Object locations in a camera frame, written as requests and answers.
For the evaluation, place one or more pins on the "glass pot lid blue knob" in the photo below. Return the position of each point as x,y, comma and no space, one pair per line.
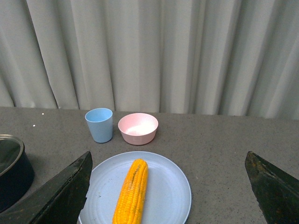
11,149

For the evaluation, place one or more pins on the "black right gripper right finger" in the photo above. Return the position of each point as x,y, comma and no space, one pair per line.
276,191

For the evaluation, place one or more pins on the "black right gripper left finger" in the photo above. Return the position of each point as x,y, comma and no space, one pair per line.
58,201

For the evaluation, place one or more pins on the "pink bowl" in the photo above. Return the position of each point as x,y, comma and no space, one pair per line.
138,128

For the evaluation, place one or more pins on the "yellow corn cob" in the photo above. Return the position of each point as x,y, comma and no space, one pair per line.
129,208

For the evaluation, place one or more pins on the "light blue cup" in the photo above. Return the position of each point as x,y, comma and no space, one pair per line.
100,123

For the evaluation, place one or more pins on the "light blue plate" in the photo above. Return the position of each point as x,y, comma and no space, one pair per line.
168,197

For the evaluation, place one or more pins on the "grey white curtain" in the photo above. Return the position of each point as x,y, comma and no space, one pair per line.
226,57

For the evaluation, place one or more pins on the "dark blue pot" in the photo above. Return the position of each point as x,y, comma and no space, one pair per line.
16,182

